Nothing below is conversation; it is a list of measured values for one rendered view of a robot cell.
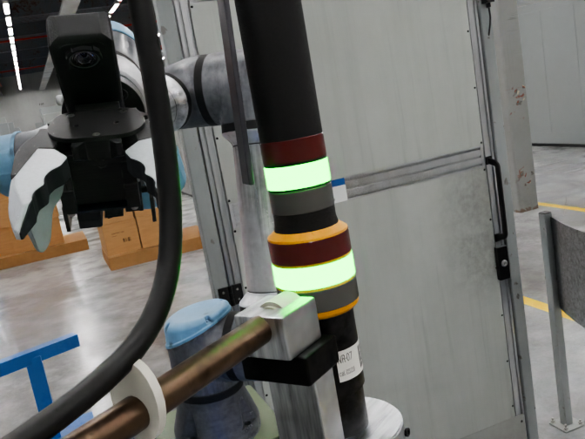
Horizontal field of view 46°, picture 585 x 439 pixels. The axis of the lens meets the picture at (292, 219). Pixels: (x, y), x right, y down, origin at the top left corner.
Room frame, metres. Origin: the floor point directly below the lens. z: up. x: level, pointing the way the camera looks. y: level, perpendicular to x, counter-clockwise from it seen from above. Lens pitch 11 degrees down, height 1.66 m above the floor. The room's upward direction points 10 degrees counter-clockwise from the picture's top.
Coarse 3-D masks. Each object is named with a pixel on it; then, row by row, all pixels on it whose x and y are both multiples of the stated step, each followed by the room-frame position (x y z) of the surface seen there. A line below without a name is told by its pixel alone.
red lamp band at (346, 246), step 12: (324, 240) 0.34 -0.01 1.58; (336, 240) 0.34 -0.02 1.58; (348, 240) 0.35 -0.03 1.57; (276, 252) 0.34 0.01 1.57; (288, 252) 0.34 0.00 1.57; (300, 252) 0.34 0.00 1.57; (312, 252) 0.34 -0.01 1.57; (324, 252) 0.34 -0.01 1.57; (336, 252) 0.34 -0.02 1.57; (348, 252) 0.35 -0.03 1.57; (276, 264) 0.35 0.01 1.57; (288, 264) 0.34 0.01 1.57; (300, 264) 0.34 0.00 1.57; (312, 264) 0.34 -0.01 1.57
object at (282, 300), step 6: (282, 294) 0.33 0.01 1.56; (288, 294) 0.33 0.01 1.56; (294, 294) 0.33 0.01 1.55; (270, 300) 0.33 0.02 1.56; (276, 300) 0.32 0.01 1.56; (282, 300) 0.32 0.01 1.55; (288, 300) 0.33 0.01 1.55; (294, 300) 0.33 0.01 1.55; (264, 306) 0.32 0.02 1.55; (270, 306) 0.32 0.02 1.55; (276, 306) 0.32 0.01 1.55; (282, 306) 0.32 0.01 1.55
